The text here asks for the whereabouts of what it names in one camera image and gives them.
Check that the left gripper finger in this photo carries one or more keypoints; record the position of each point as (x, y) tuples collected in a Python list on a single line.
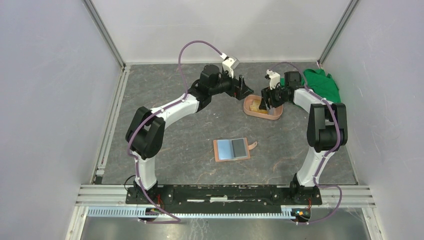
[(242, 95), (243, 88)]

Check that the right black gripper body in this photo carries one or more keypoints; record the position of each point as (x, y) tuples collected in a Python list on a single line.
[(276, 95)]

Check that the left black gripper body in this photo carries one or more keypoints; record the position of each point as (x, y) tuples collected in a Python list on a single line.
[(229, 85)]

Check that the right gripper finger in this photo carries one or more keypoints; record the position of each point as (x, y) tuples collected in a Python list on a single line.
[(262, 106), (269, 105)]

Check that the tan leather card holder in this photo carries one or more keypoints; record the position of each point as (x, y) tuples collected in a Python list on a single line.
[(236, 149)]

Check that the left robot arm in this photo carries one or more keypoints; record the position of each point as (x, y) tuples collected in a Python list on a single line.
[(147, 129)]

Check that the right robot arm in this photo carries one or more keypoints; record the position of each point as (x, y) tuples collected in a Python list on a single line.
[(326, 128)]

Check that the pink oval tray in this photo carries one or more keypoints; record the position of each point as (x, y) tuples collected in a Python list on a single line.
[(272, 114)]

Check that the green cloth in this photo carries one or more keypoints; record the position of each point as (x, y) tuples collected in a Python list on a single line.
[(318, 80)]

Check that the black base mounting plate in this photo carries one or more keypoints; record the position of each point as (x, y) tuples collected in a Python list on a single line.
[(223, 199)]

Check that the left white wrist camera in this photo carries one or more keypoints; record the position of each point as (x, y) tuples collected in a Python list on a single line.
[(229, 64)]

